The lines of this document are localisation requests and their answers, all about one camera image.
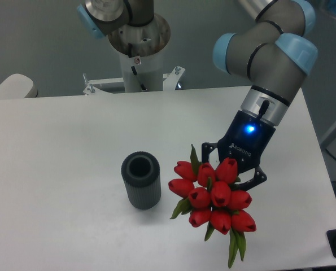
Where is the dark grey ribbed vase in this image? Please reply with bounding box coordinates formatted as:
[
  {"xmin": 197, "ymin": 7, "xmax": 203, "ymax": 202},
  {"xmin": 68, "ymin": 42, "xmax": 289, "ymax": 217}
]
[{"xmin": 121, "ymin": 151, "xmax": 162, "ymax": 210}]

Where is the white metal base frame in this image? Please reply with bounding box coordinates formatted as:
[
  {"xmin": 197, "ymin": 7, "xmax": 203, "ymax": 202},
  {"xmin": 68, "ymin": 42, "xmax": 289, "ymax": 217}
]
[{"xmin": 82, "ymin": 65, "xmax": 186, "ymax": 95}]

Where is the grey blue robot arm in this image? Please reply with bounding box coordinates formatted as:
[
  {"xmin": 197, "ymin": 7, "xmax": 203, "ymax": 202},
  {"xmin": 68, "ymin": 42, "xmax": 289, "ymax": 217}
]
[{"xmin": 77, "ymin": 1, "xmax": 318, "ymax": 191}]

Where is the beige chair armrest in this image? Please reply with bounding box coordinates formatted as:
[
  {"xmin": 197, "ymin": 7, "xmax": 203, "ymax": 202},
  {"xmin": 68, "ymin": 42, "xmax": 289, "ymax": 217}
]
[{"xmin": 0, "ymin": 73, "xmax": 38, "ymax": 100}]

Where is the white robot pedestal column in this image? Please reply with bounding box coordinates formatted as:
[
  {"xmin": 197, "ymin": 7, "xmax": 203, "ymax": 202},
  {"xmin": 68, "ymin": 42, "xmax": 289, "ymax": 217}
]
[{"xmin": 108, "ymin": 14, "xmax": 171, "ymax": 93}]

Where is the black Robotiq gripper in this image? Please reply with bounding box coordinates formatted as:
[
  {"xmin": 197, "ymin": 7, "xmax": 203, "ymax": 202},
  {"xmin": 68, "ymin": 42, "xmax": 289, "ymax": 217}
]
[{"xmin": 201, "ymin": 111, "xmax": 276, "ymax": 191}]

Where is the red tulip bouquet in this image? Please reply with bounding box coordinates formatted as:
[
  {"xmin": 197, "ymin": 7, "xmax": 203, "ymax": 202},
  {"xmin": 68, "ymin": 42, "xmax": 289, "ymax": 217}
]
[{"xmin": 168, "ymin": 147, "xmax": 256, "ymax": 268}]

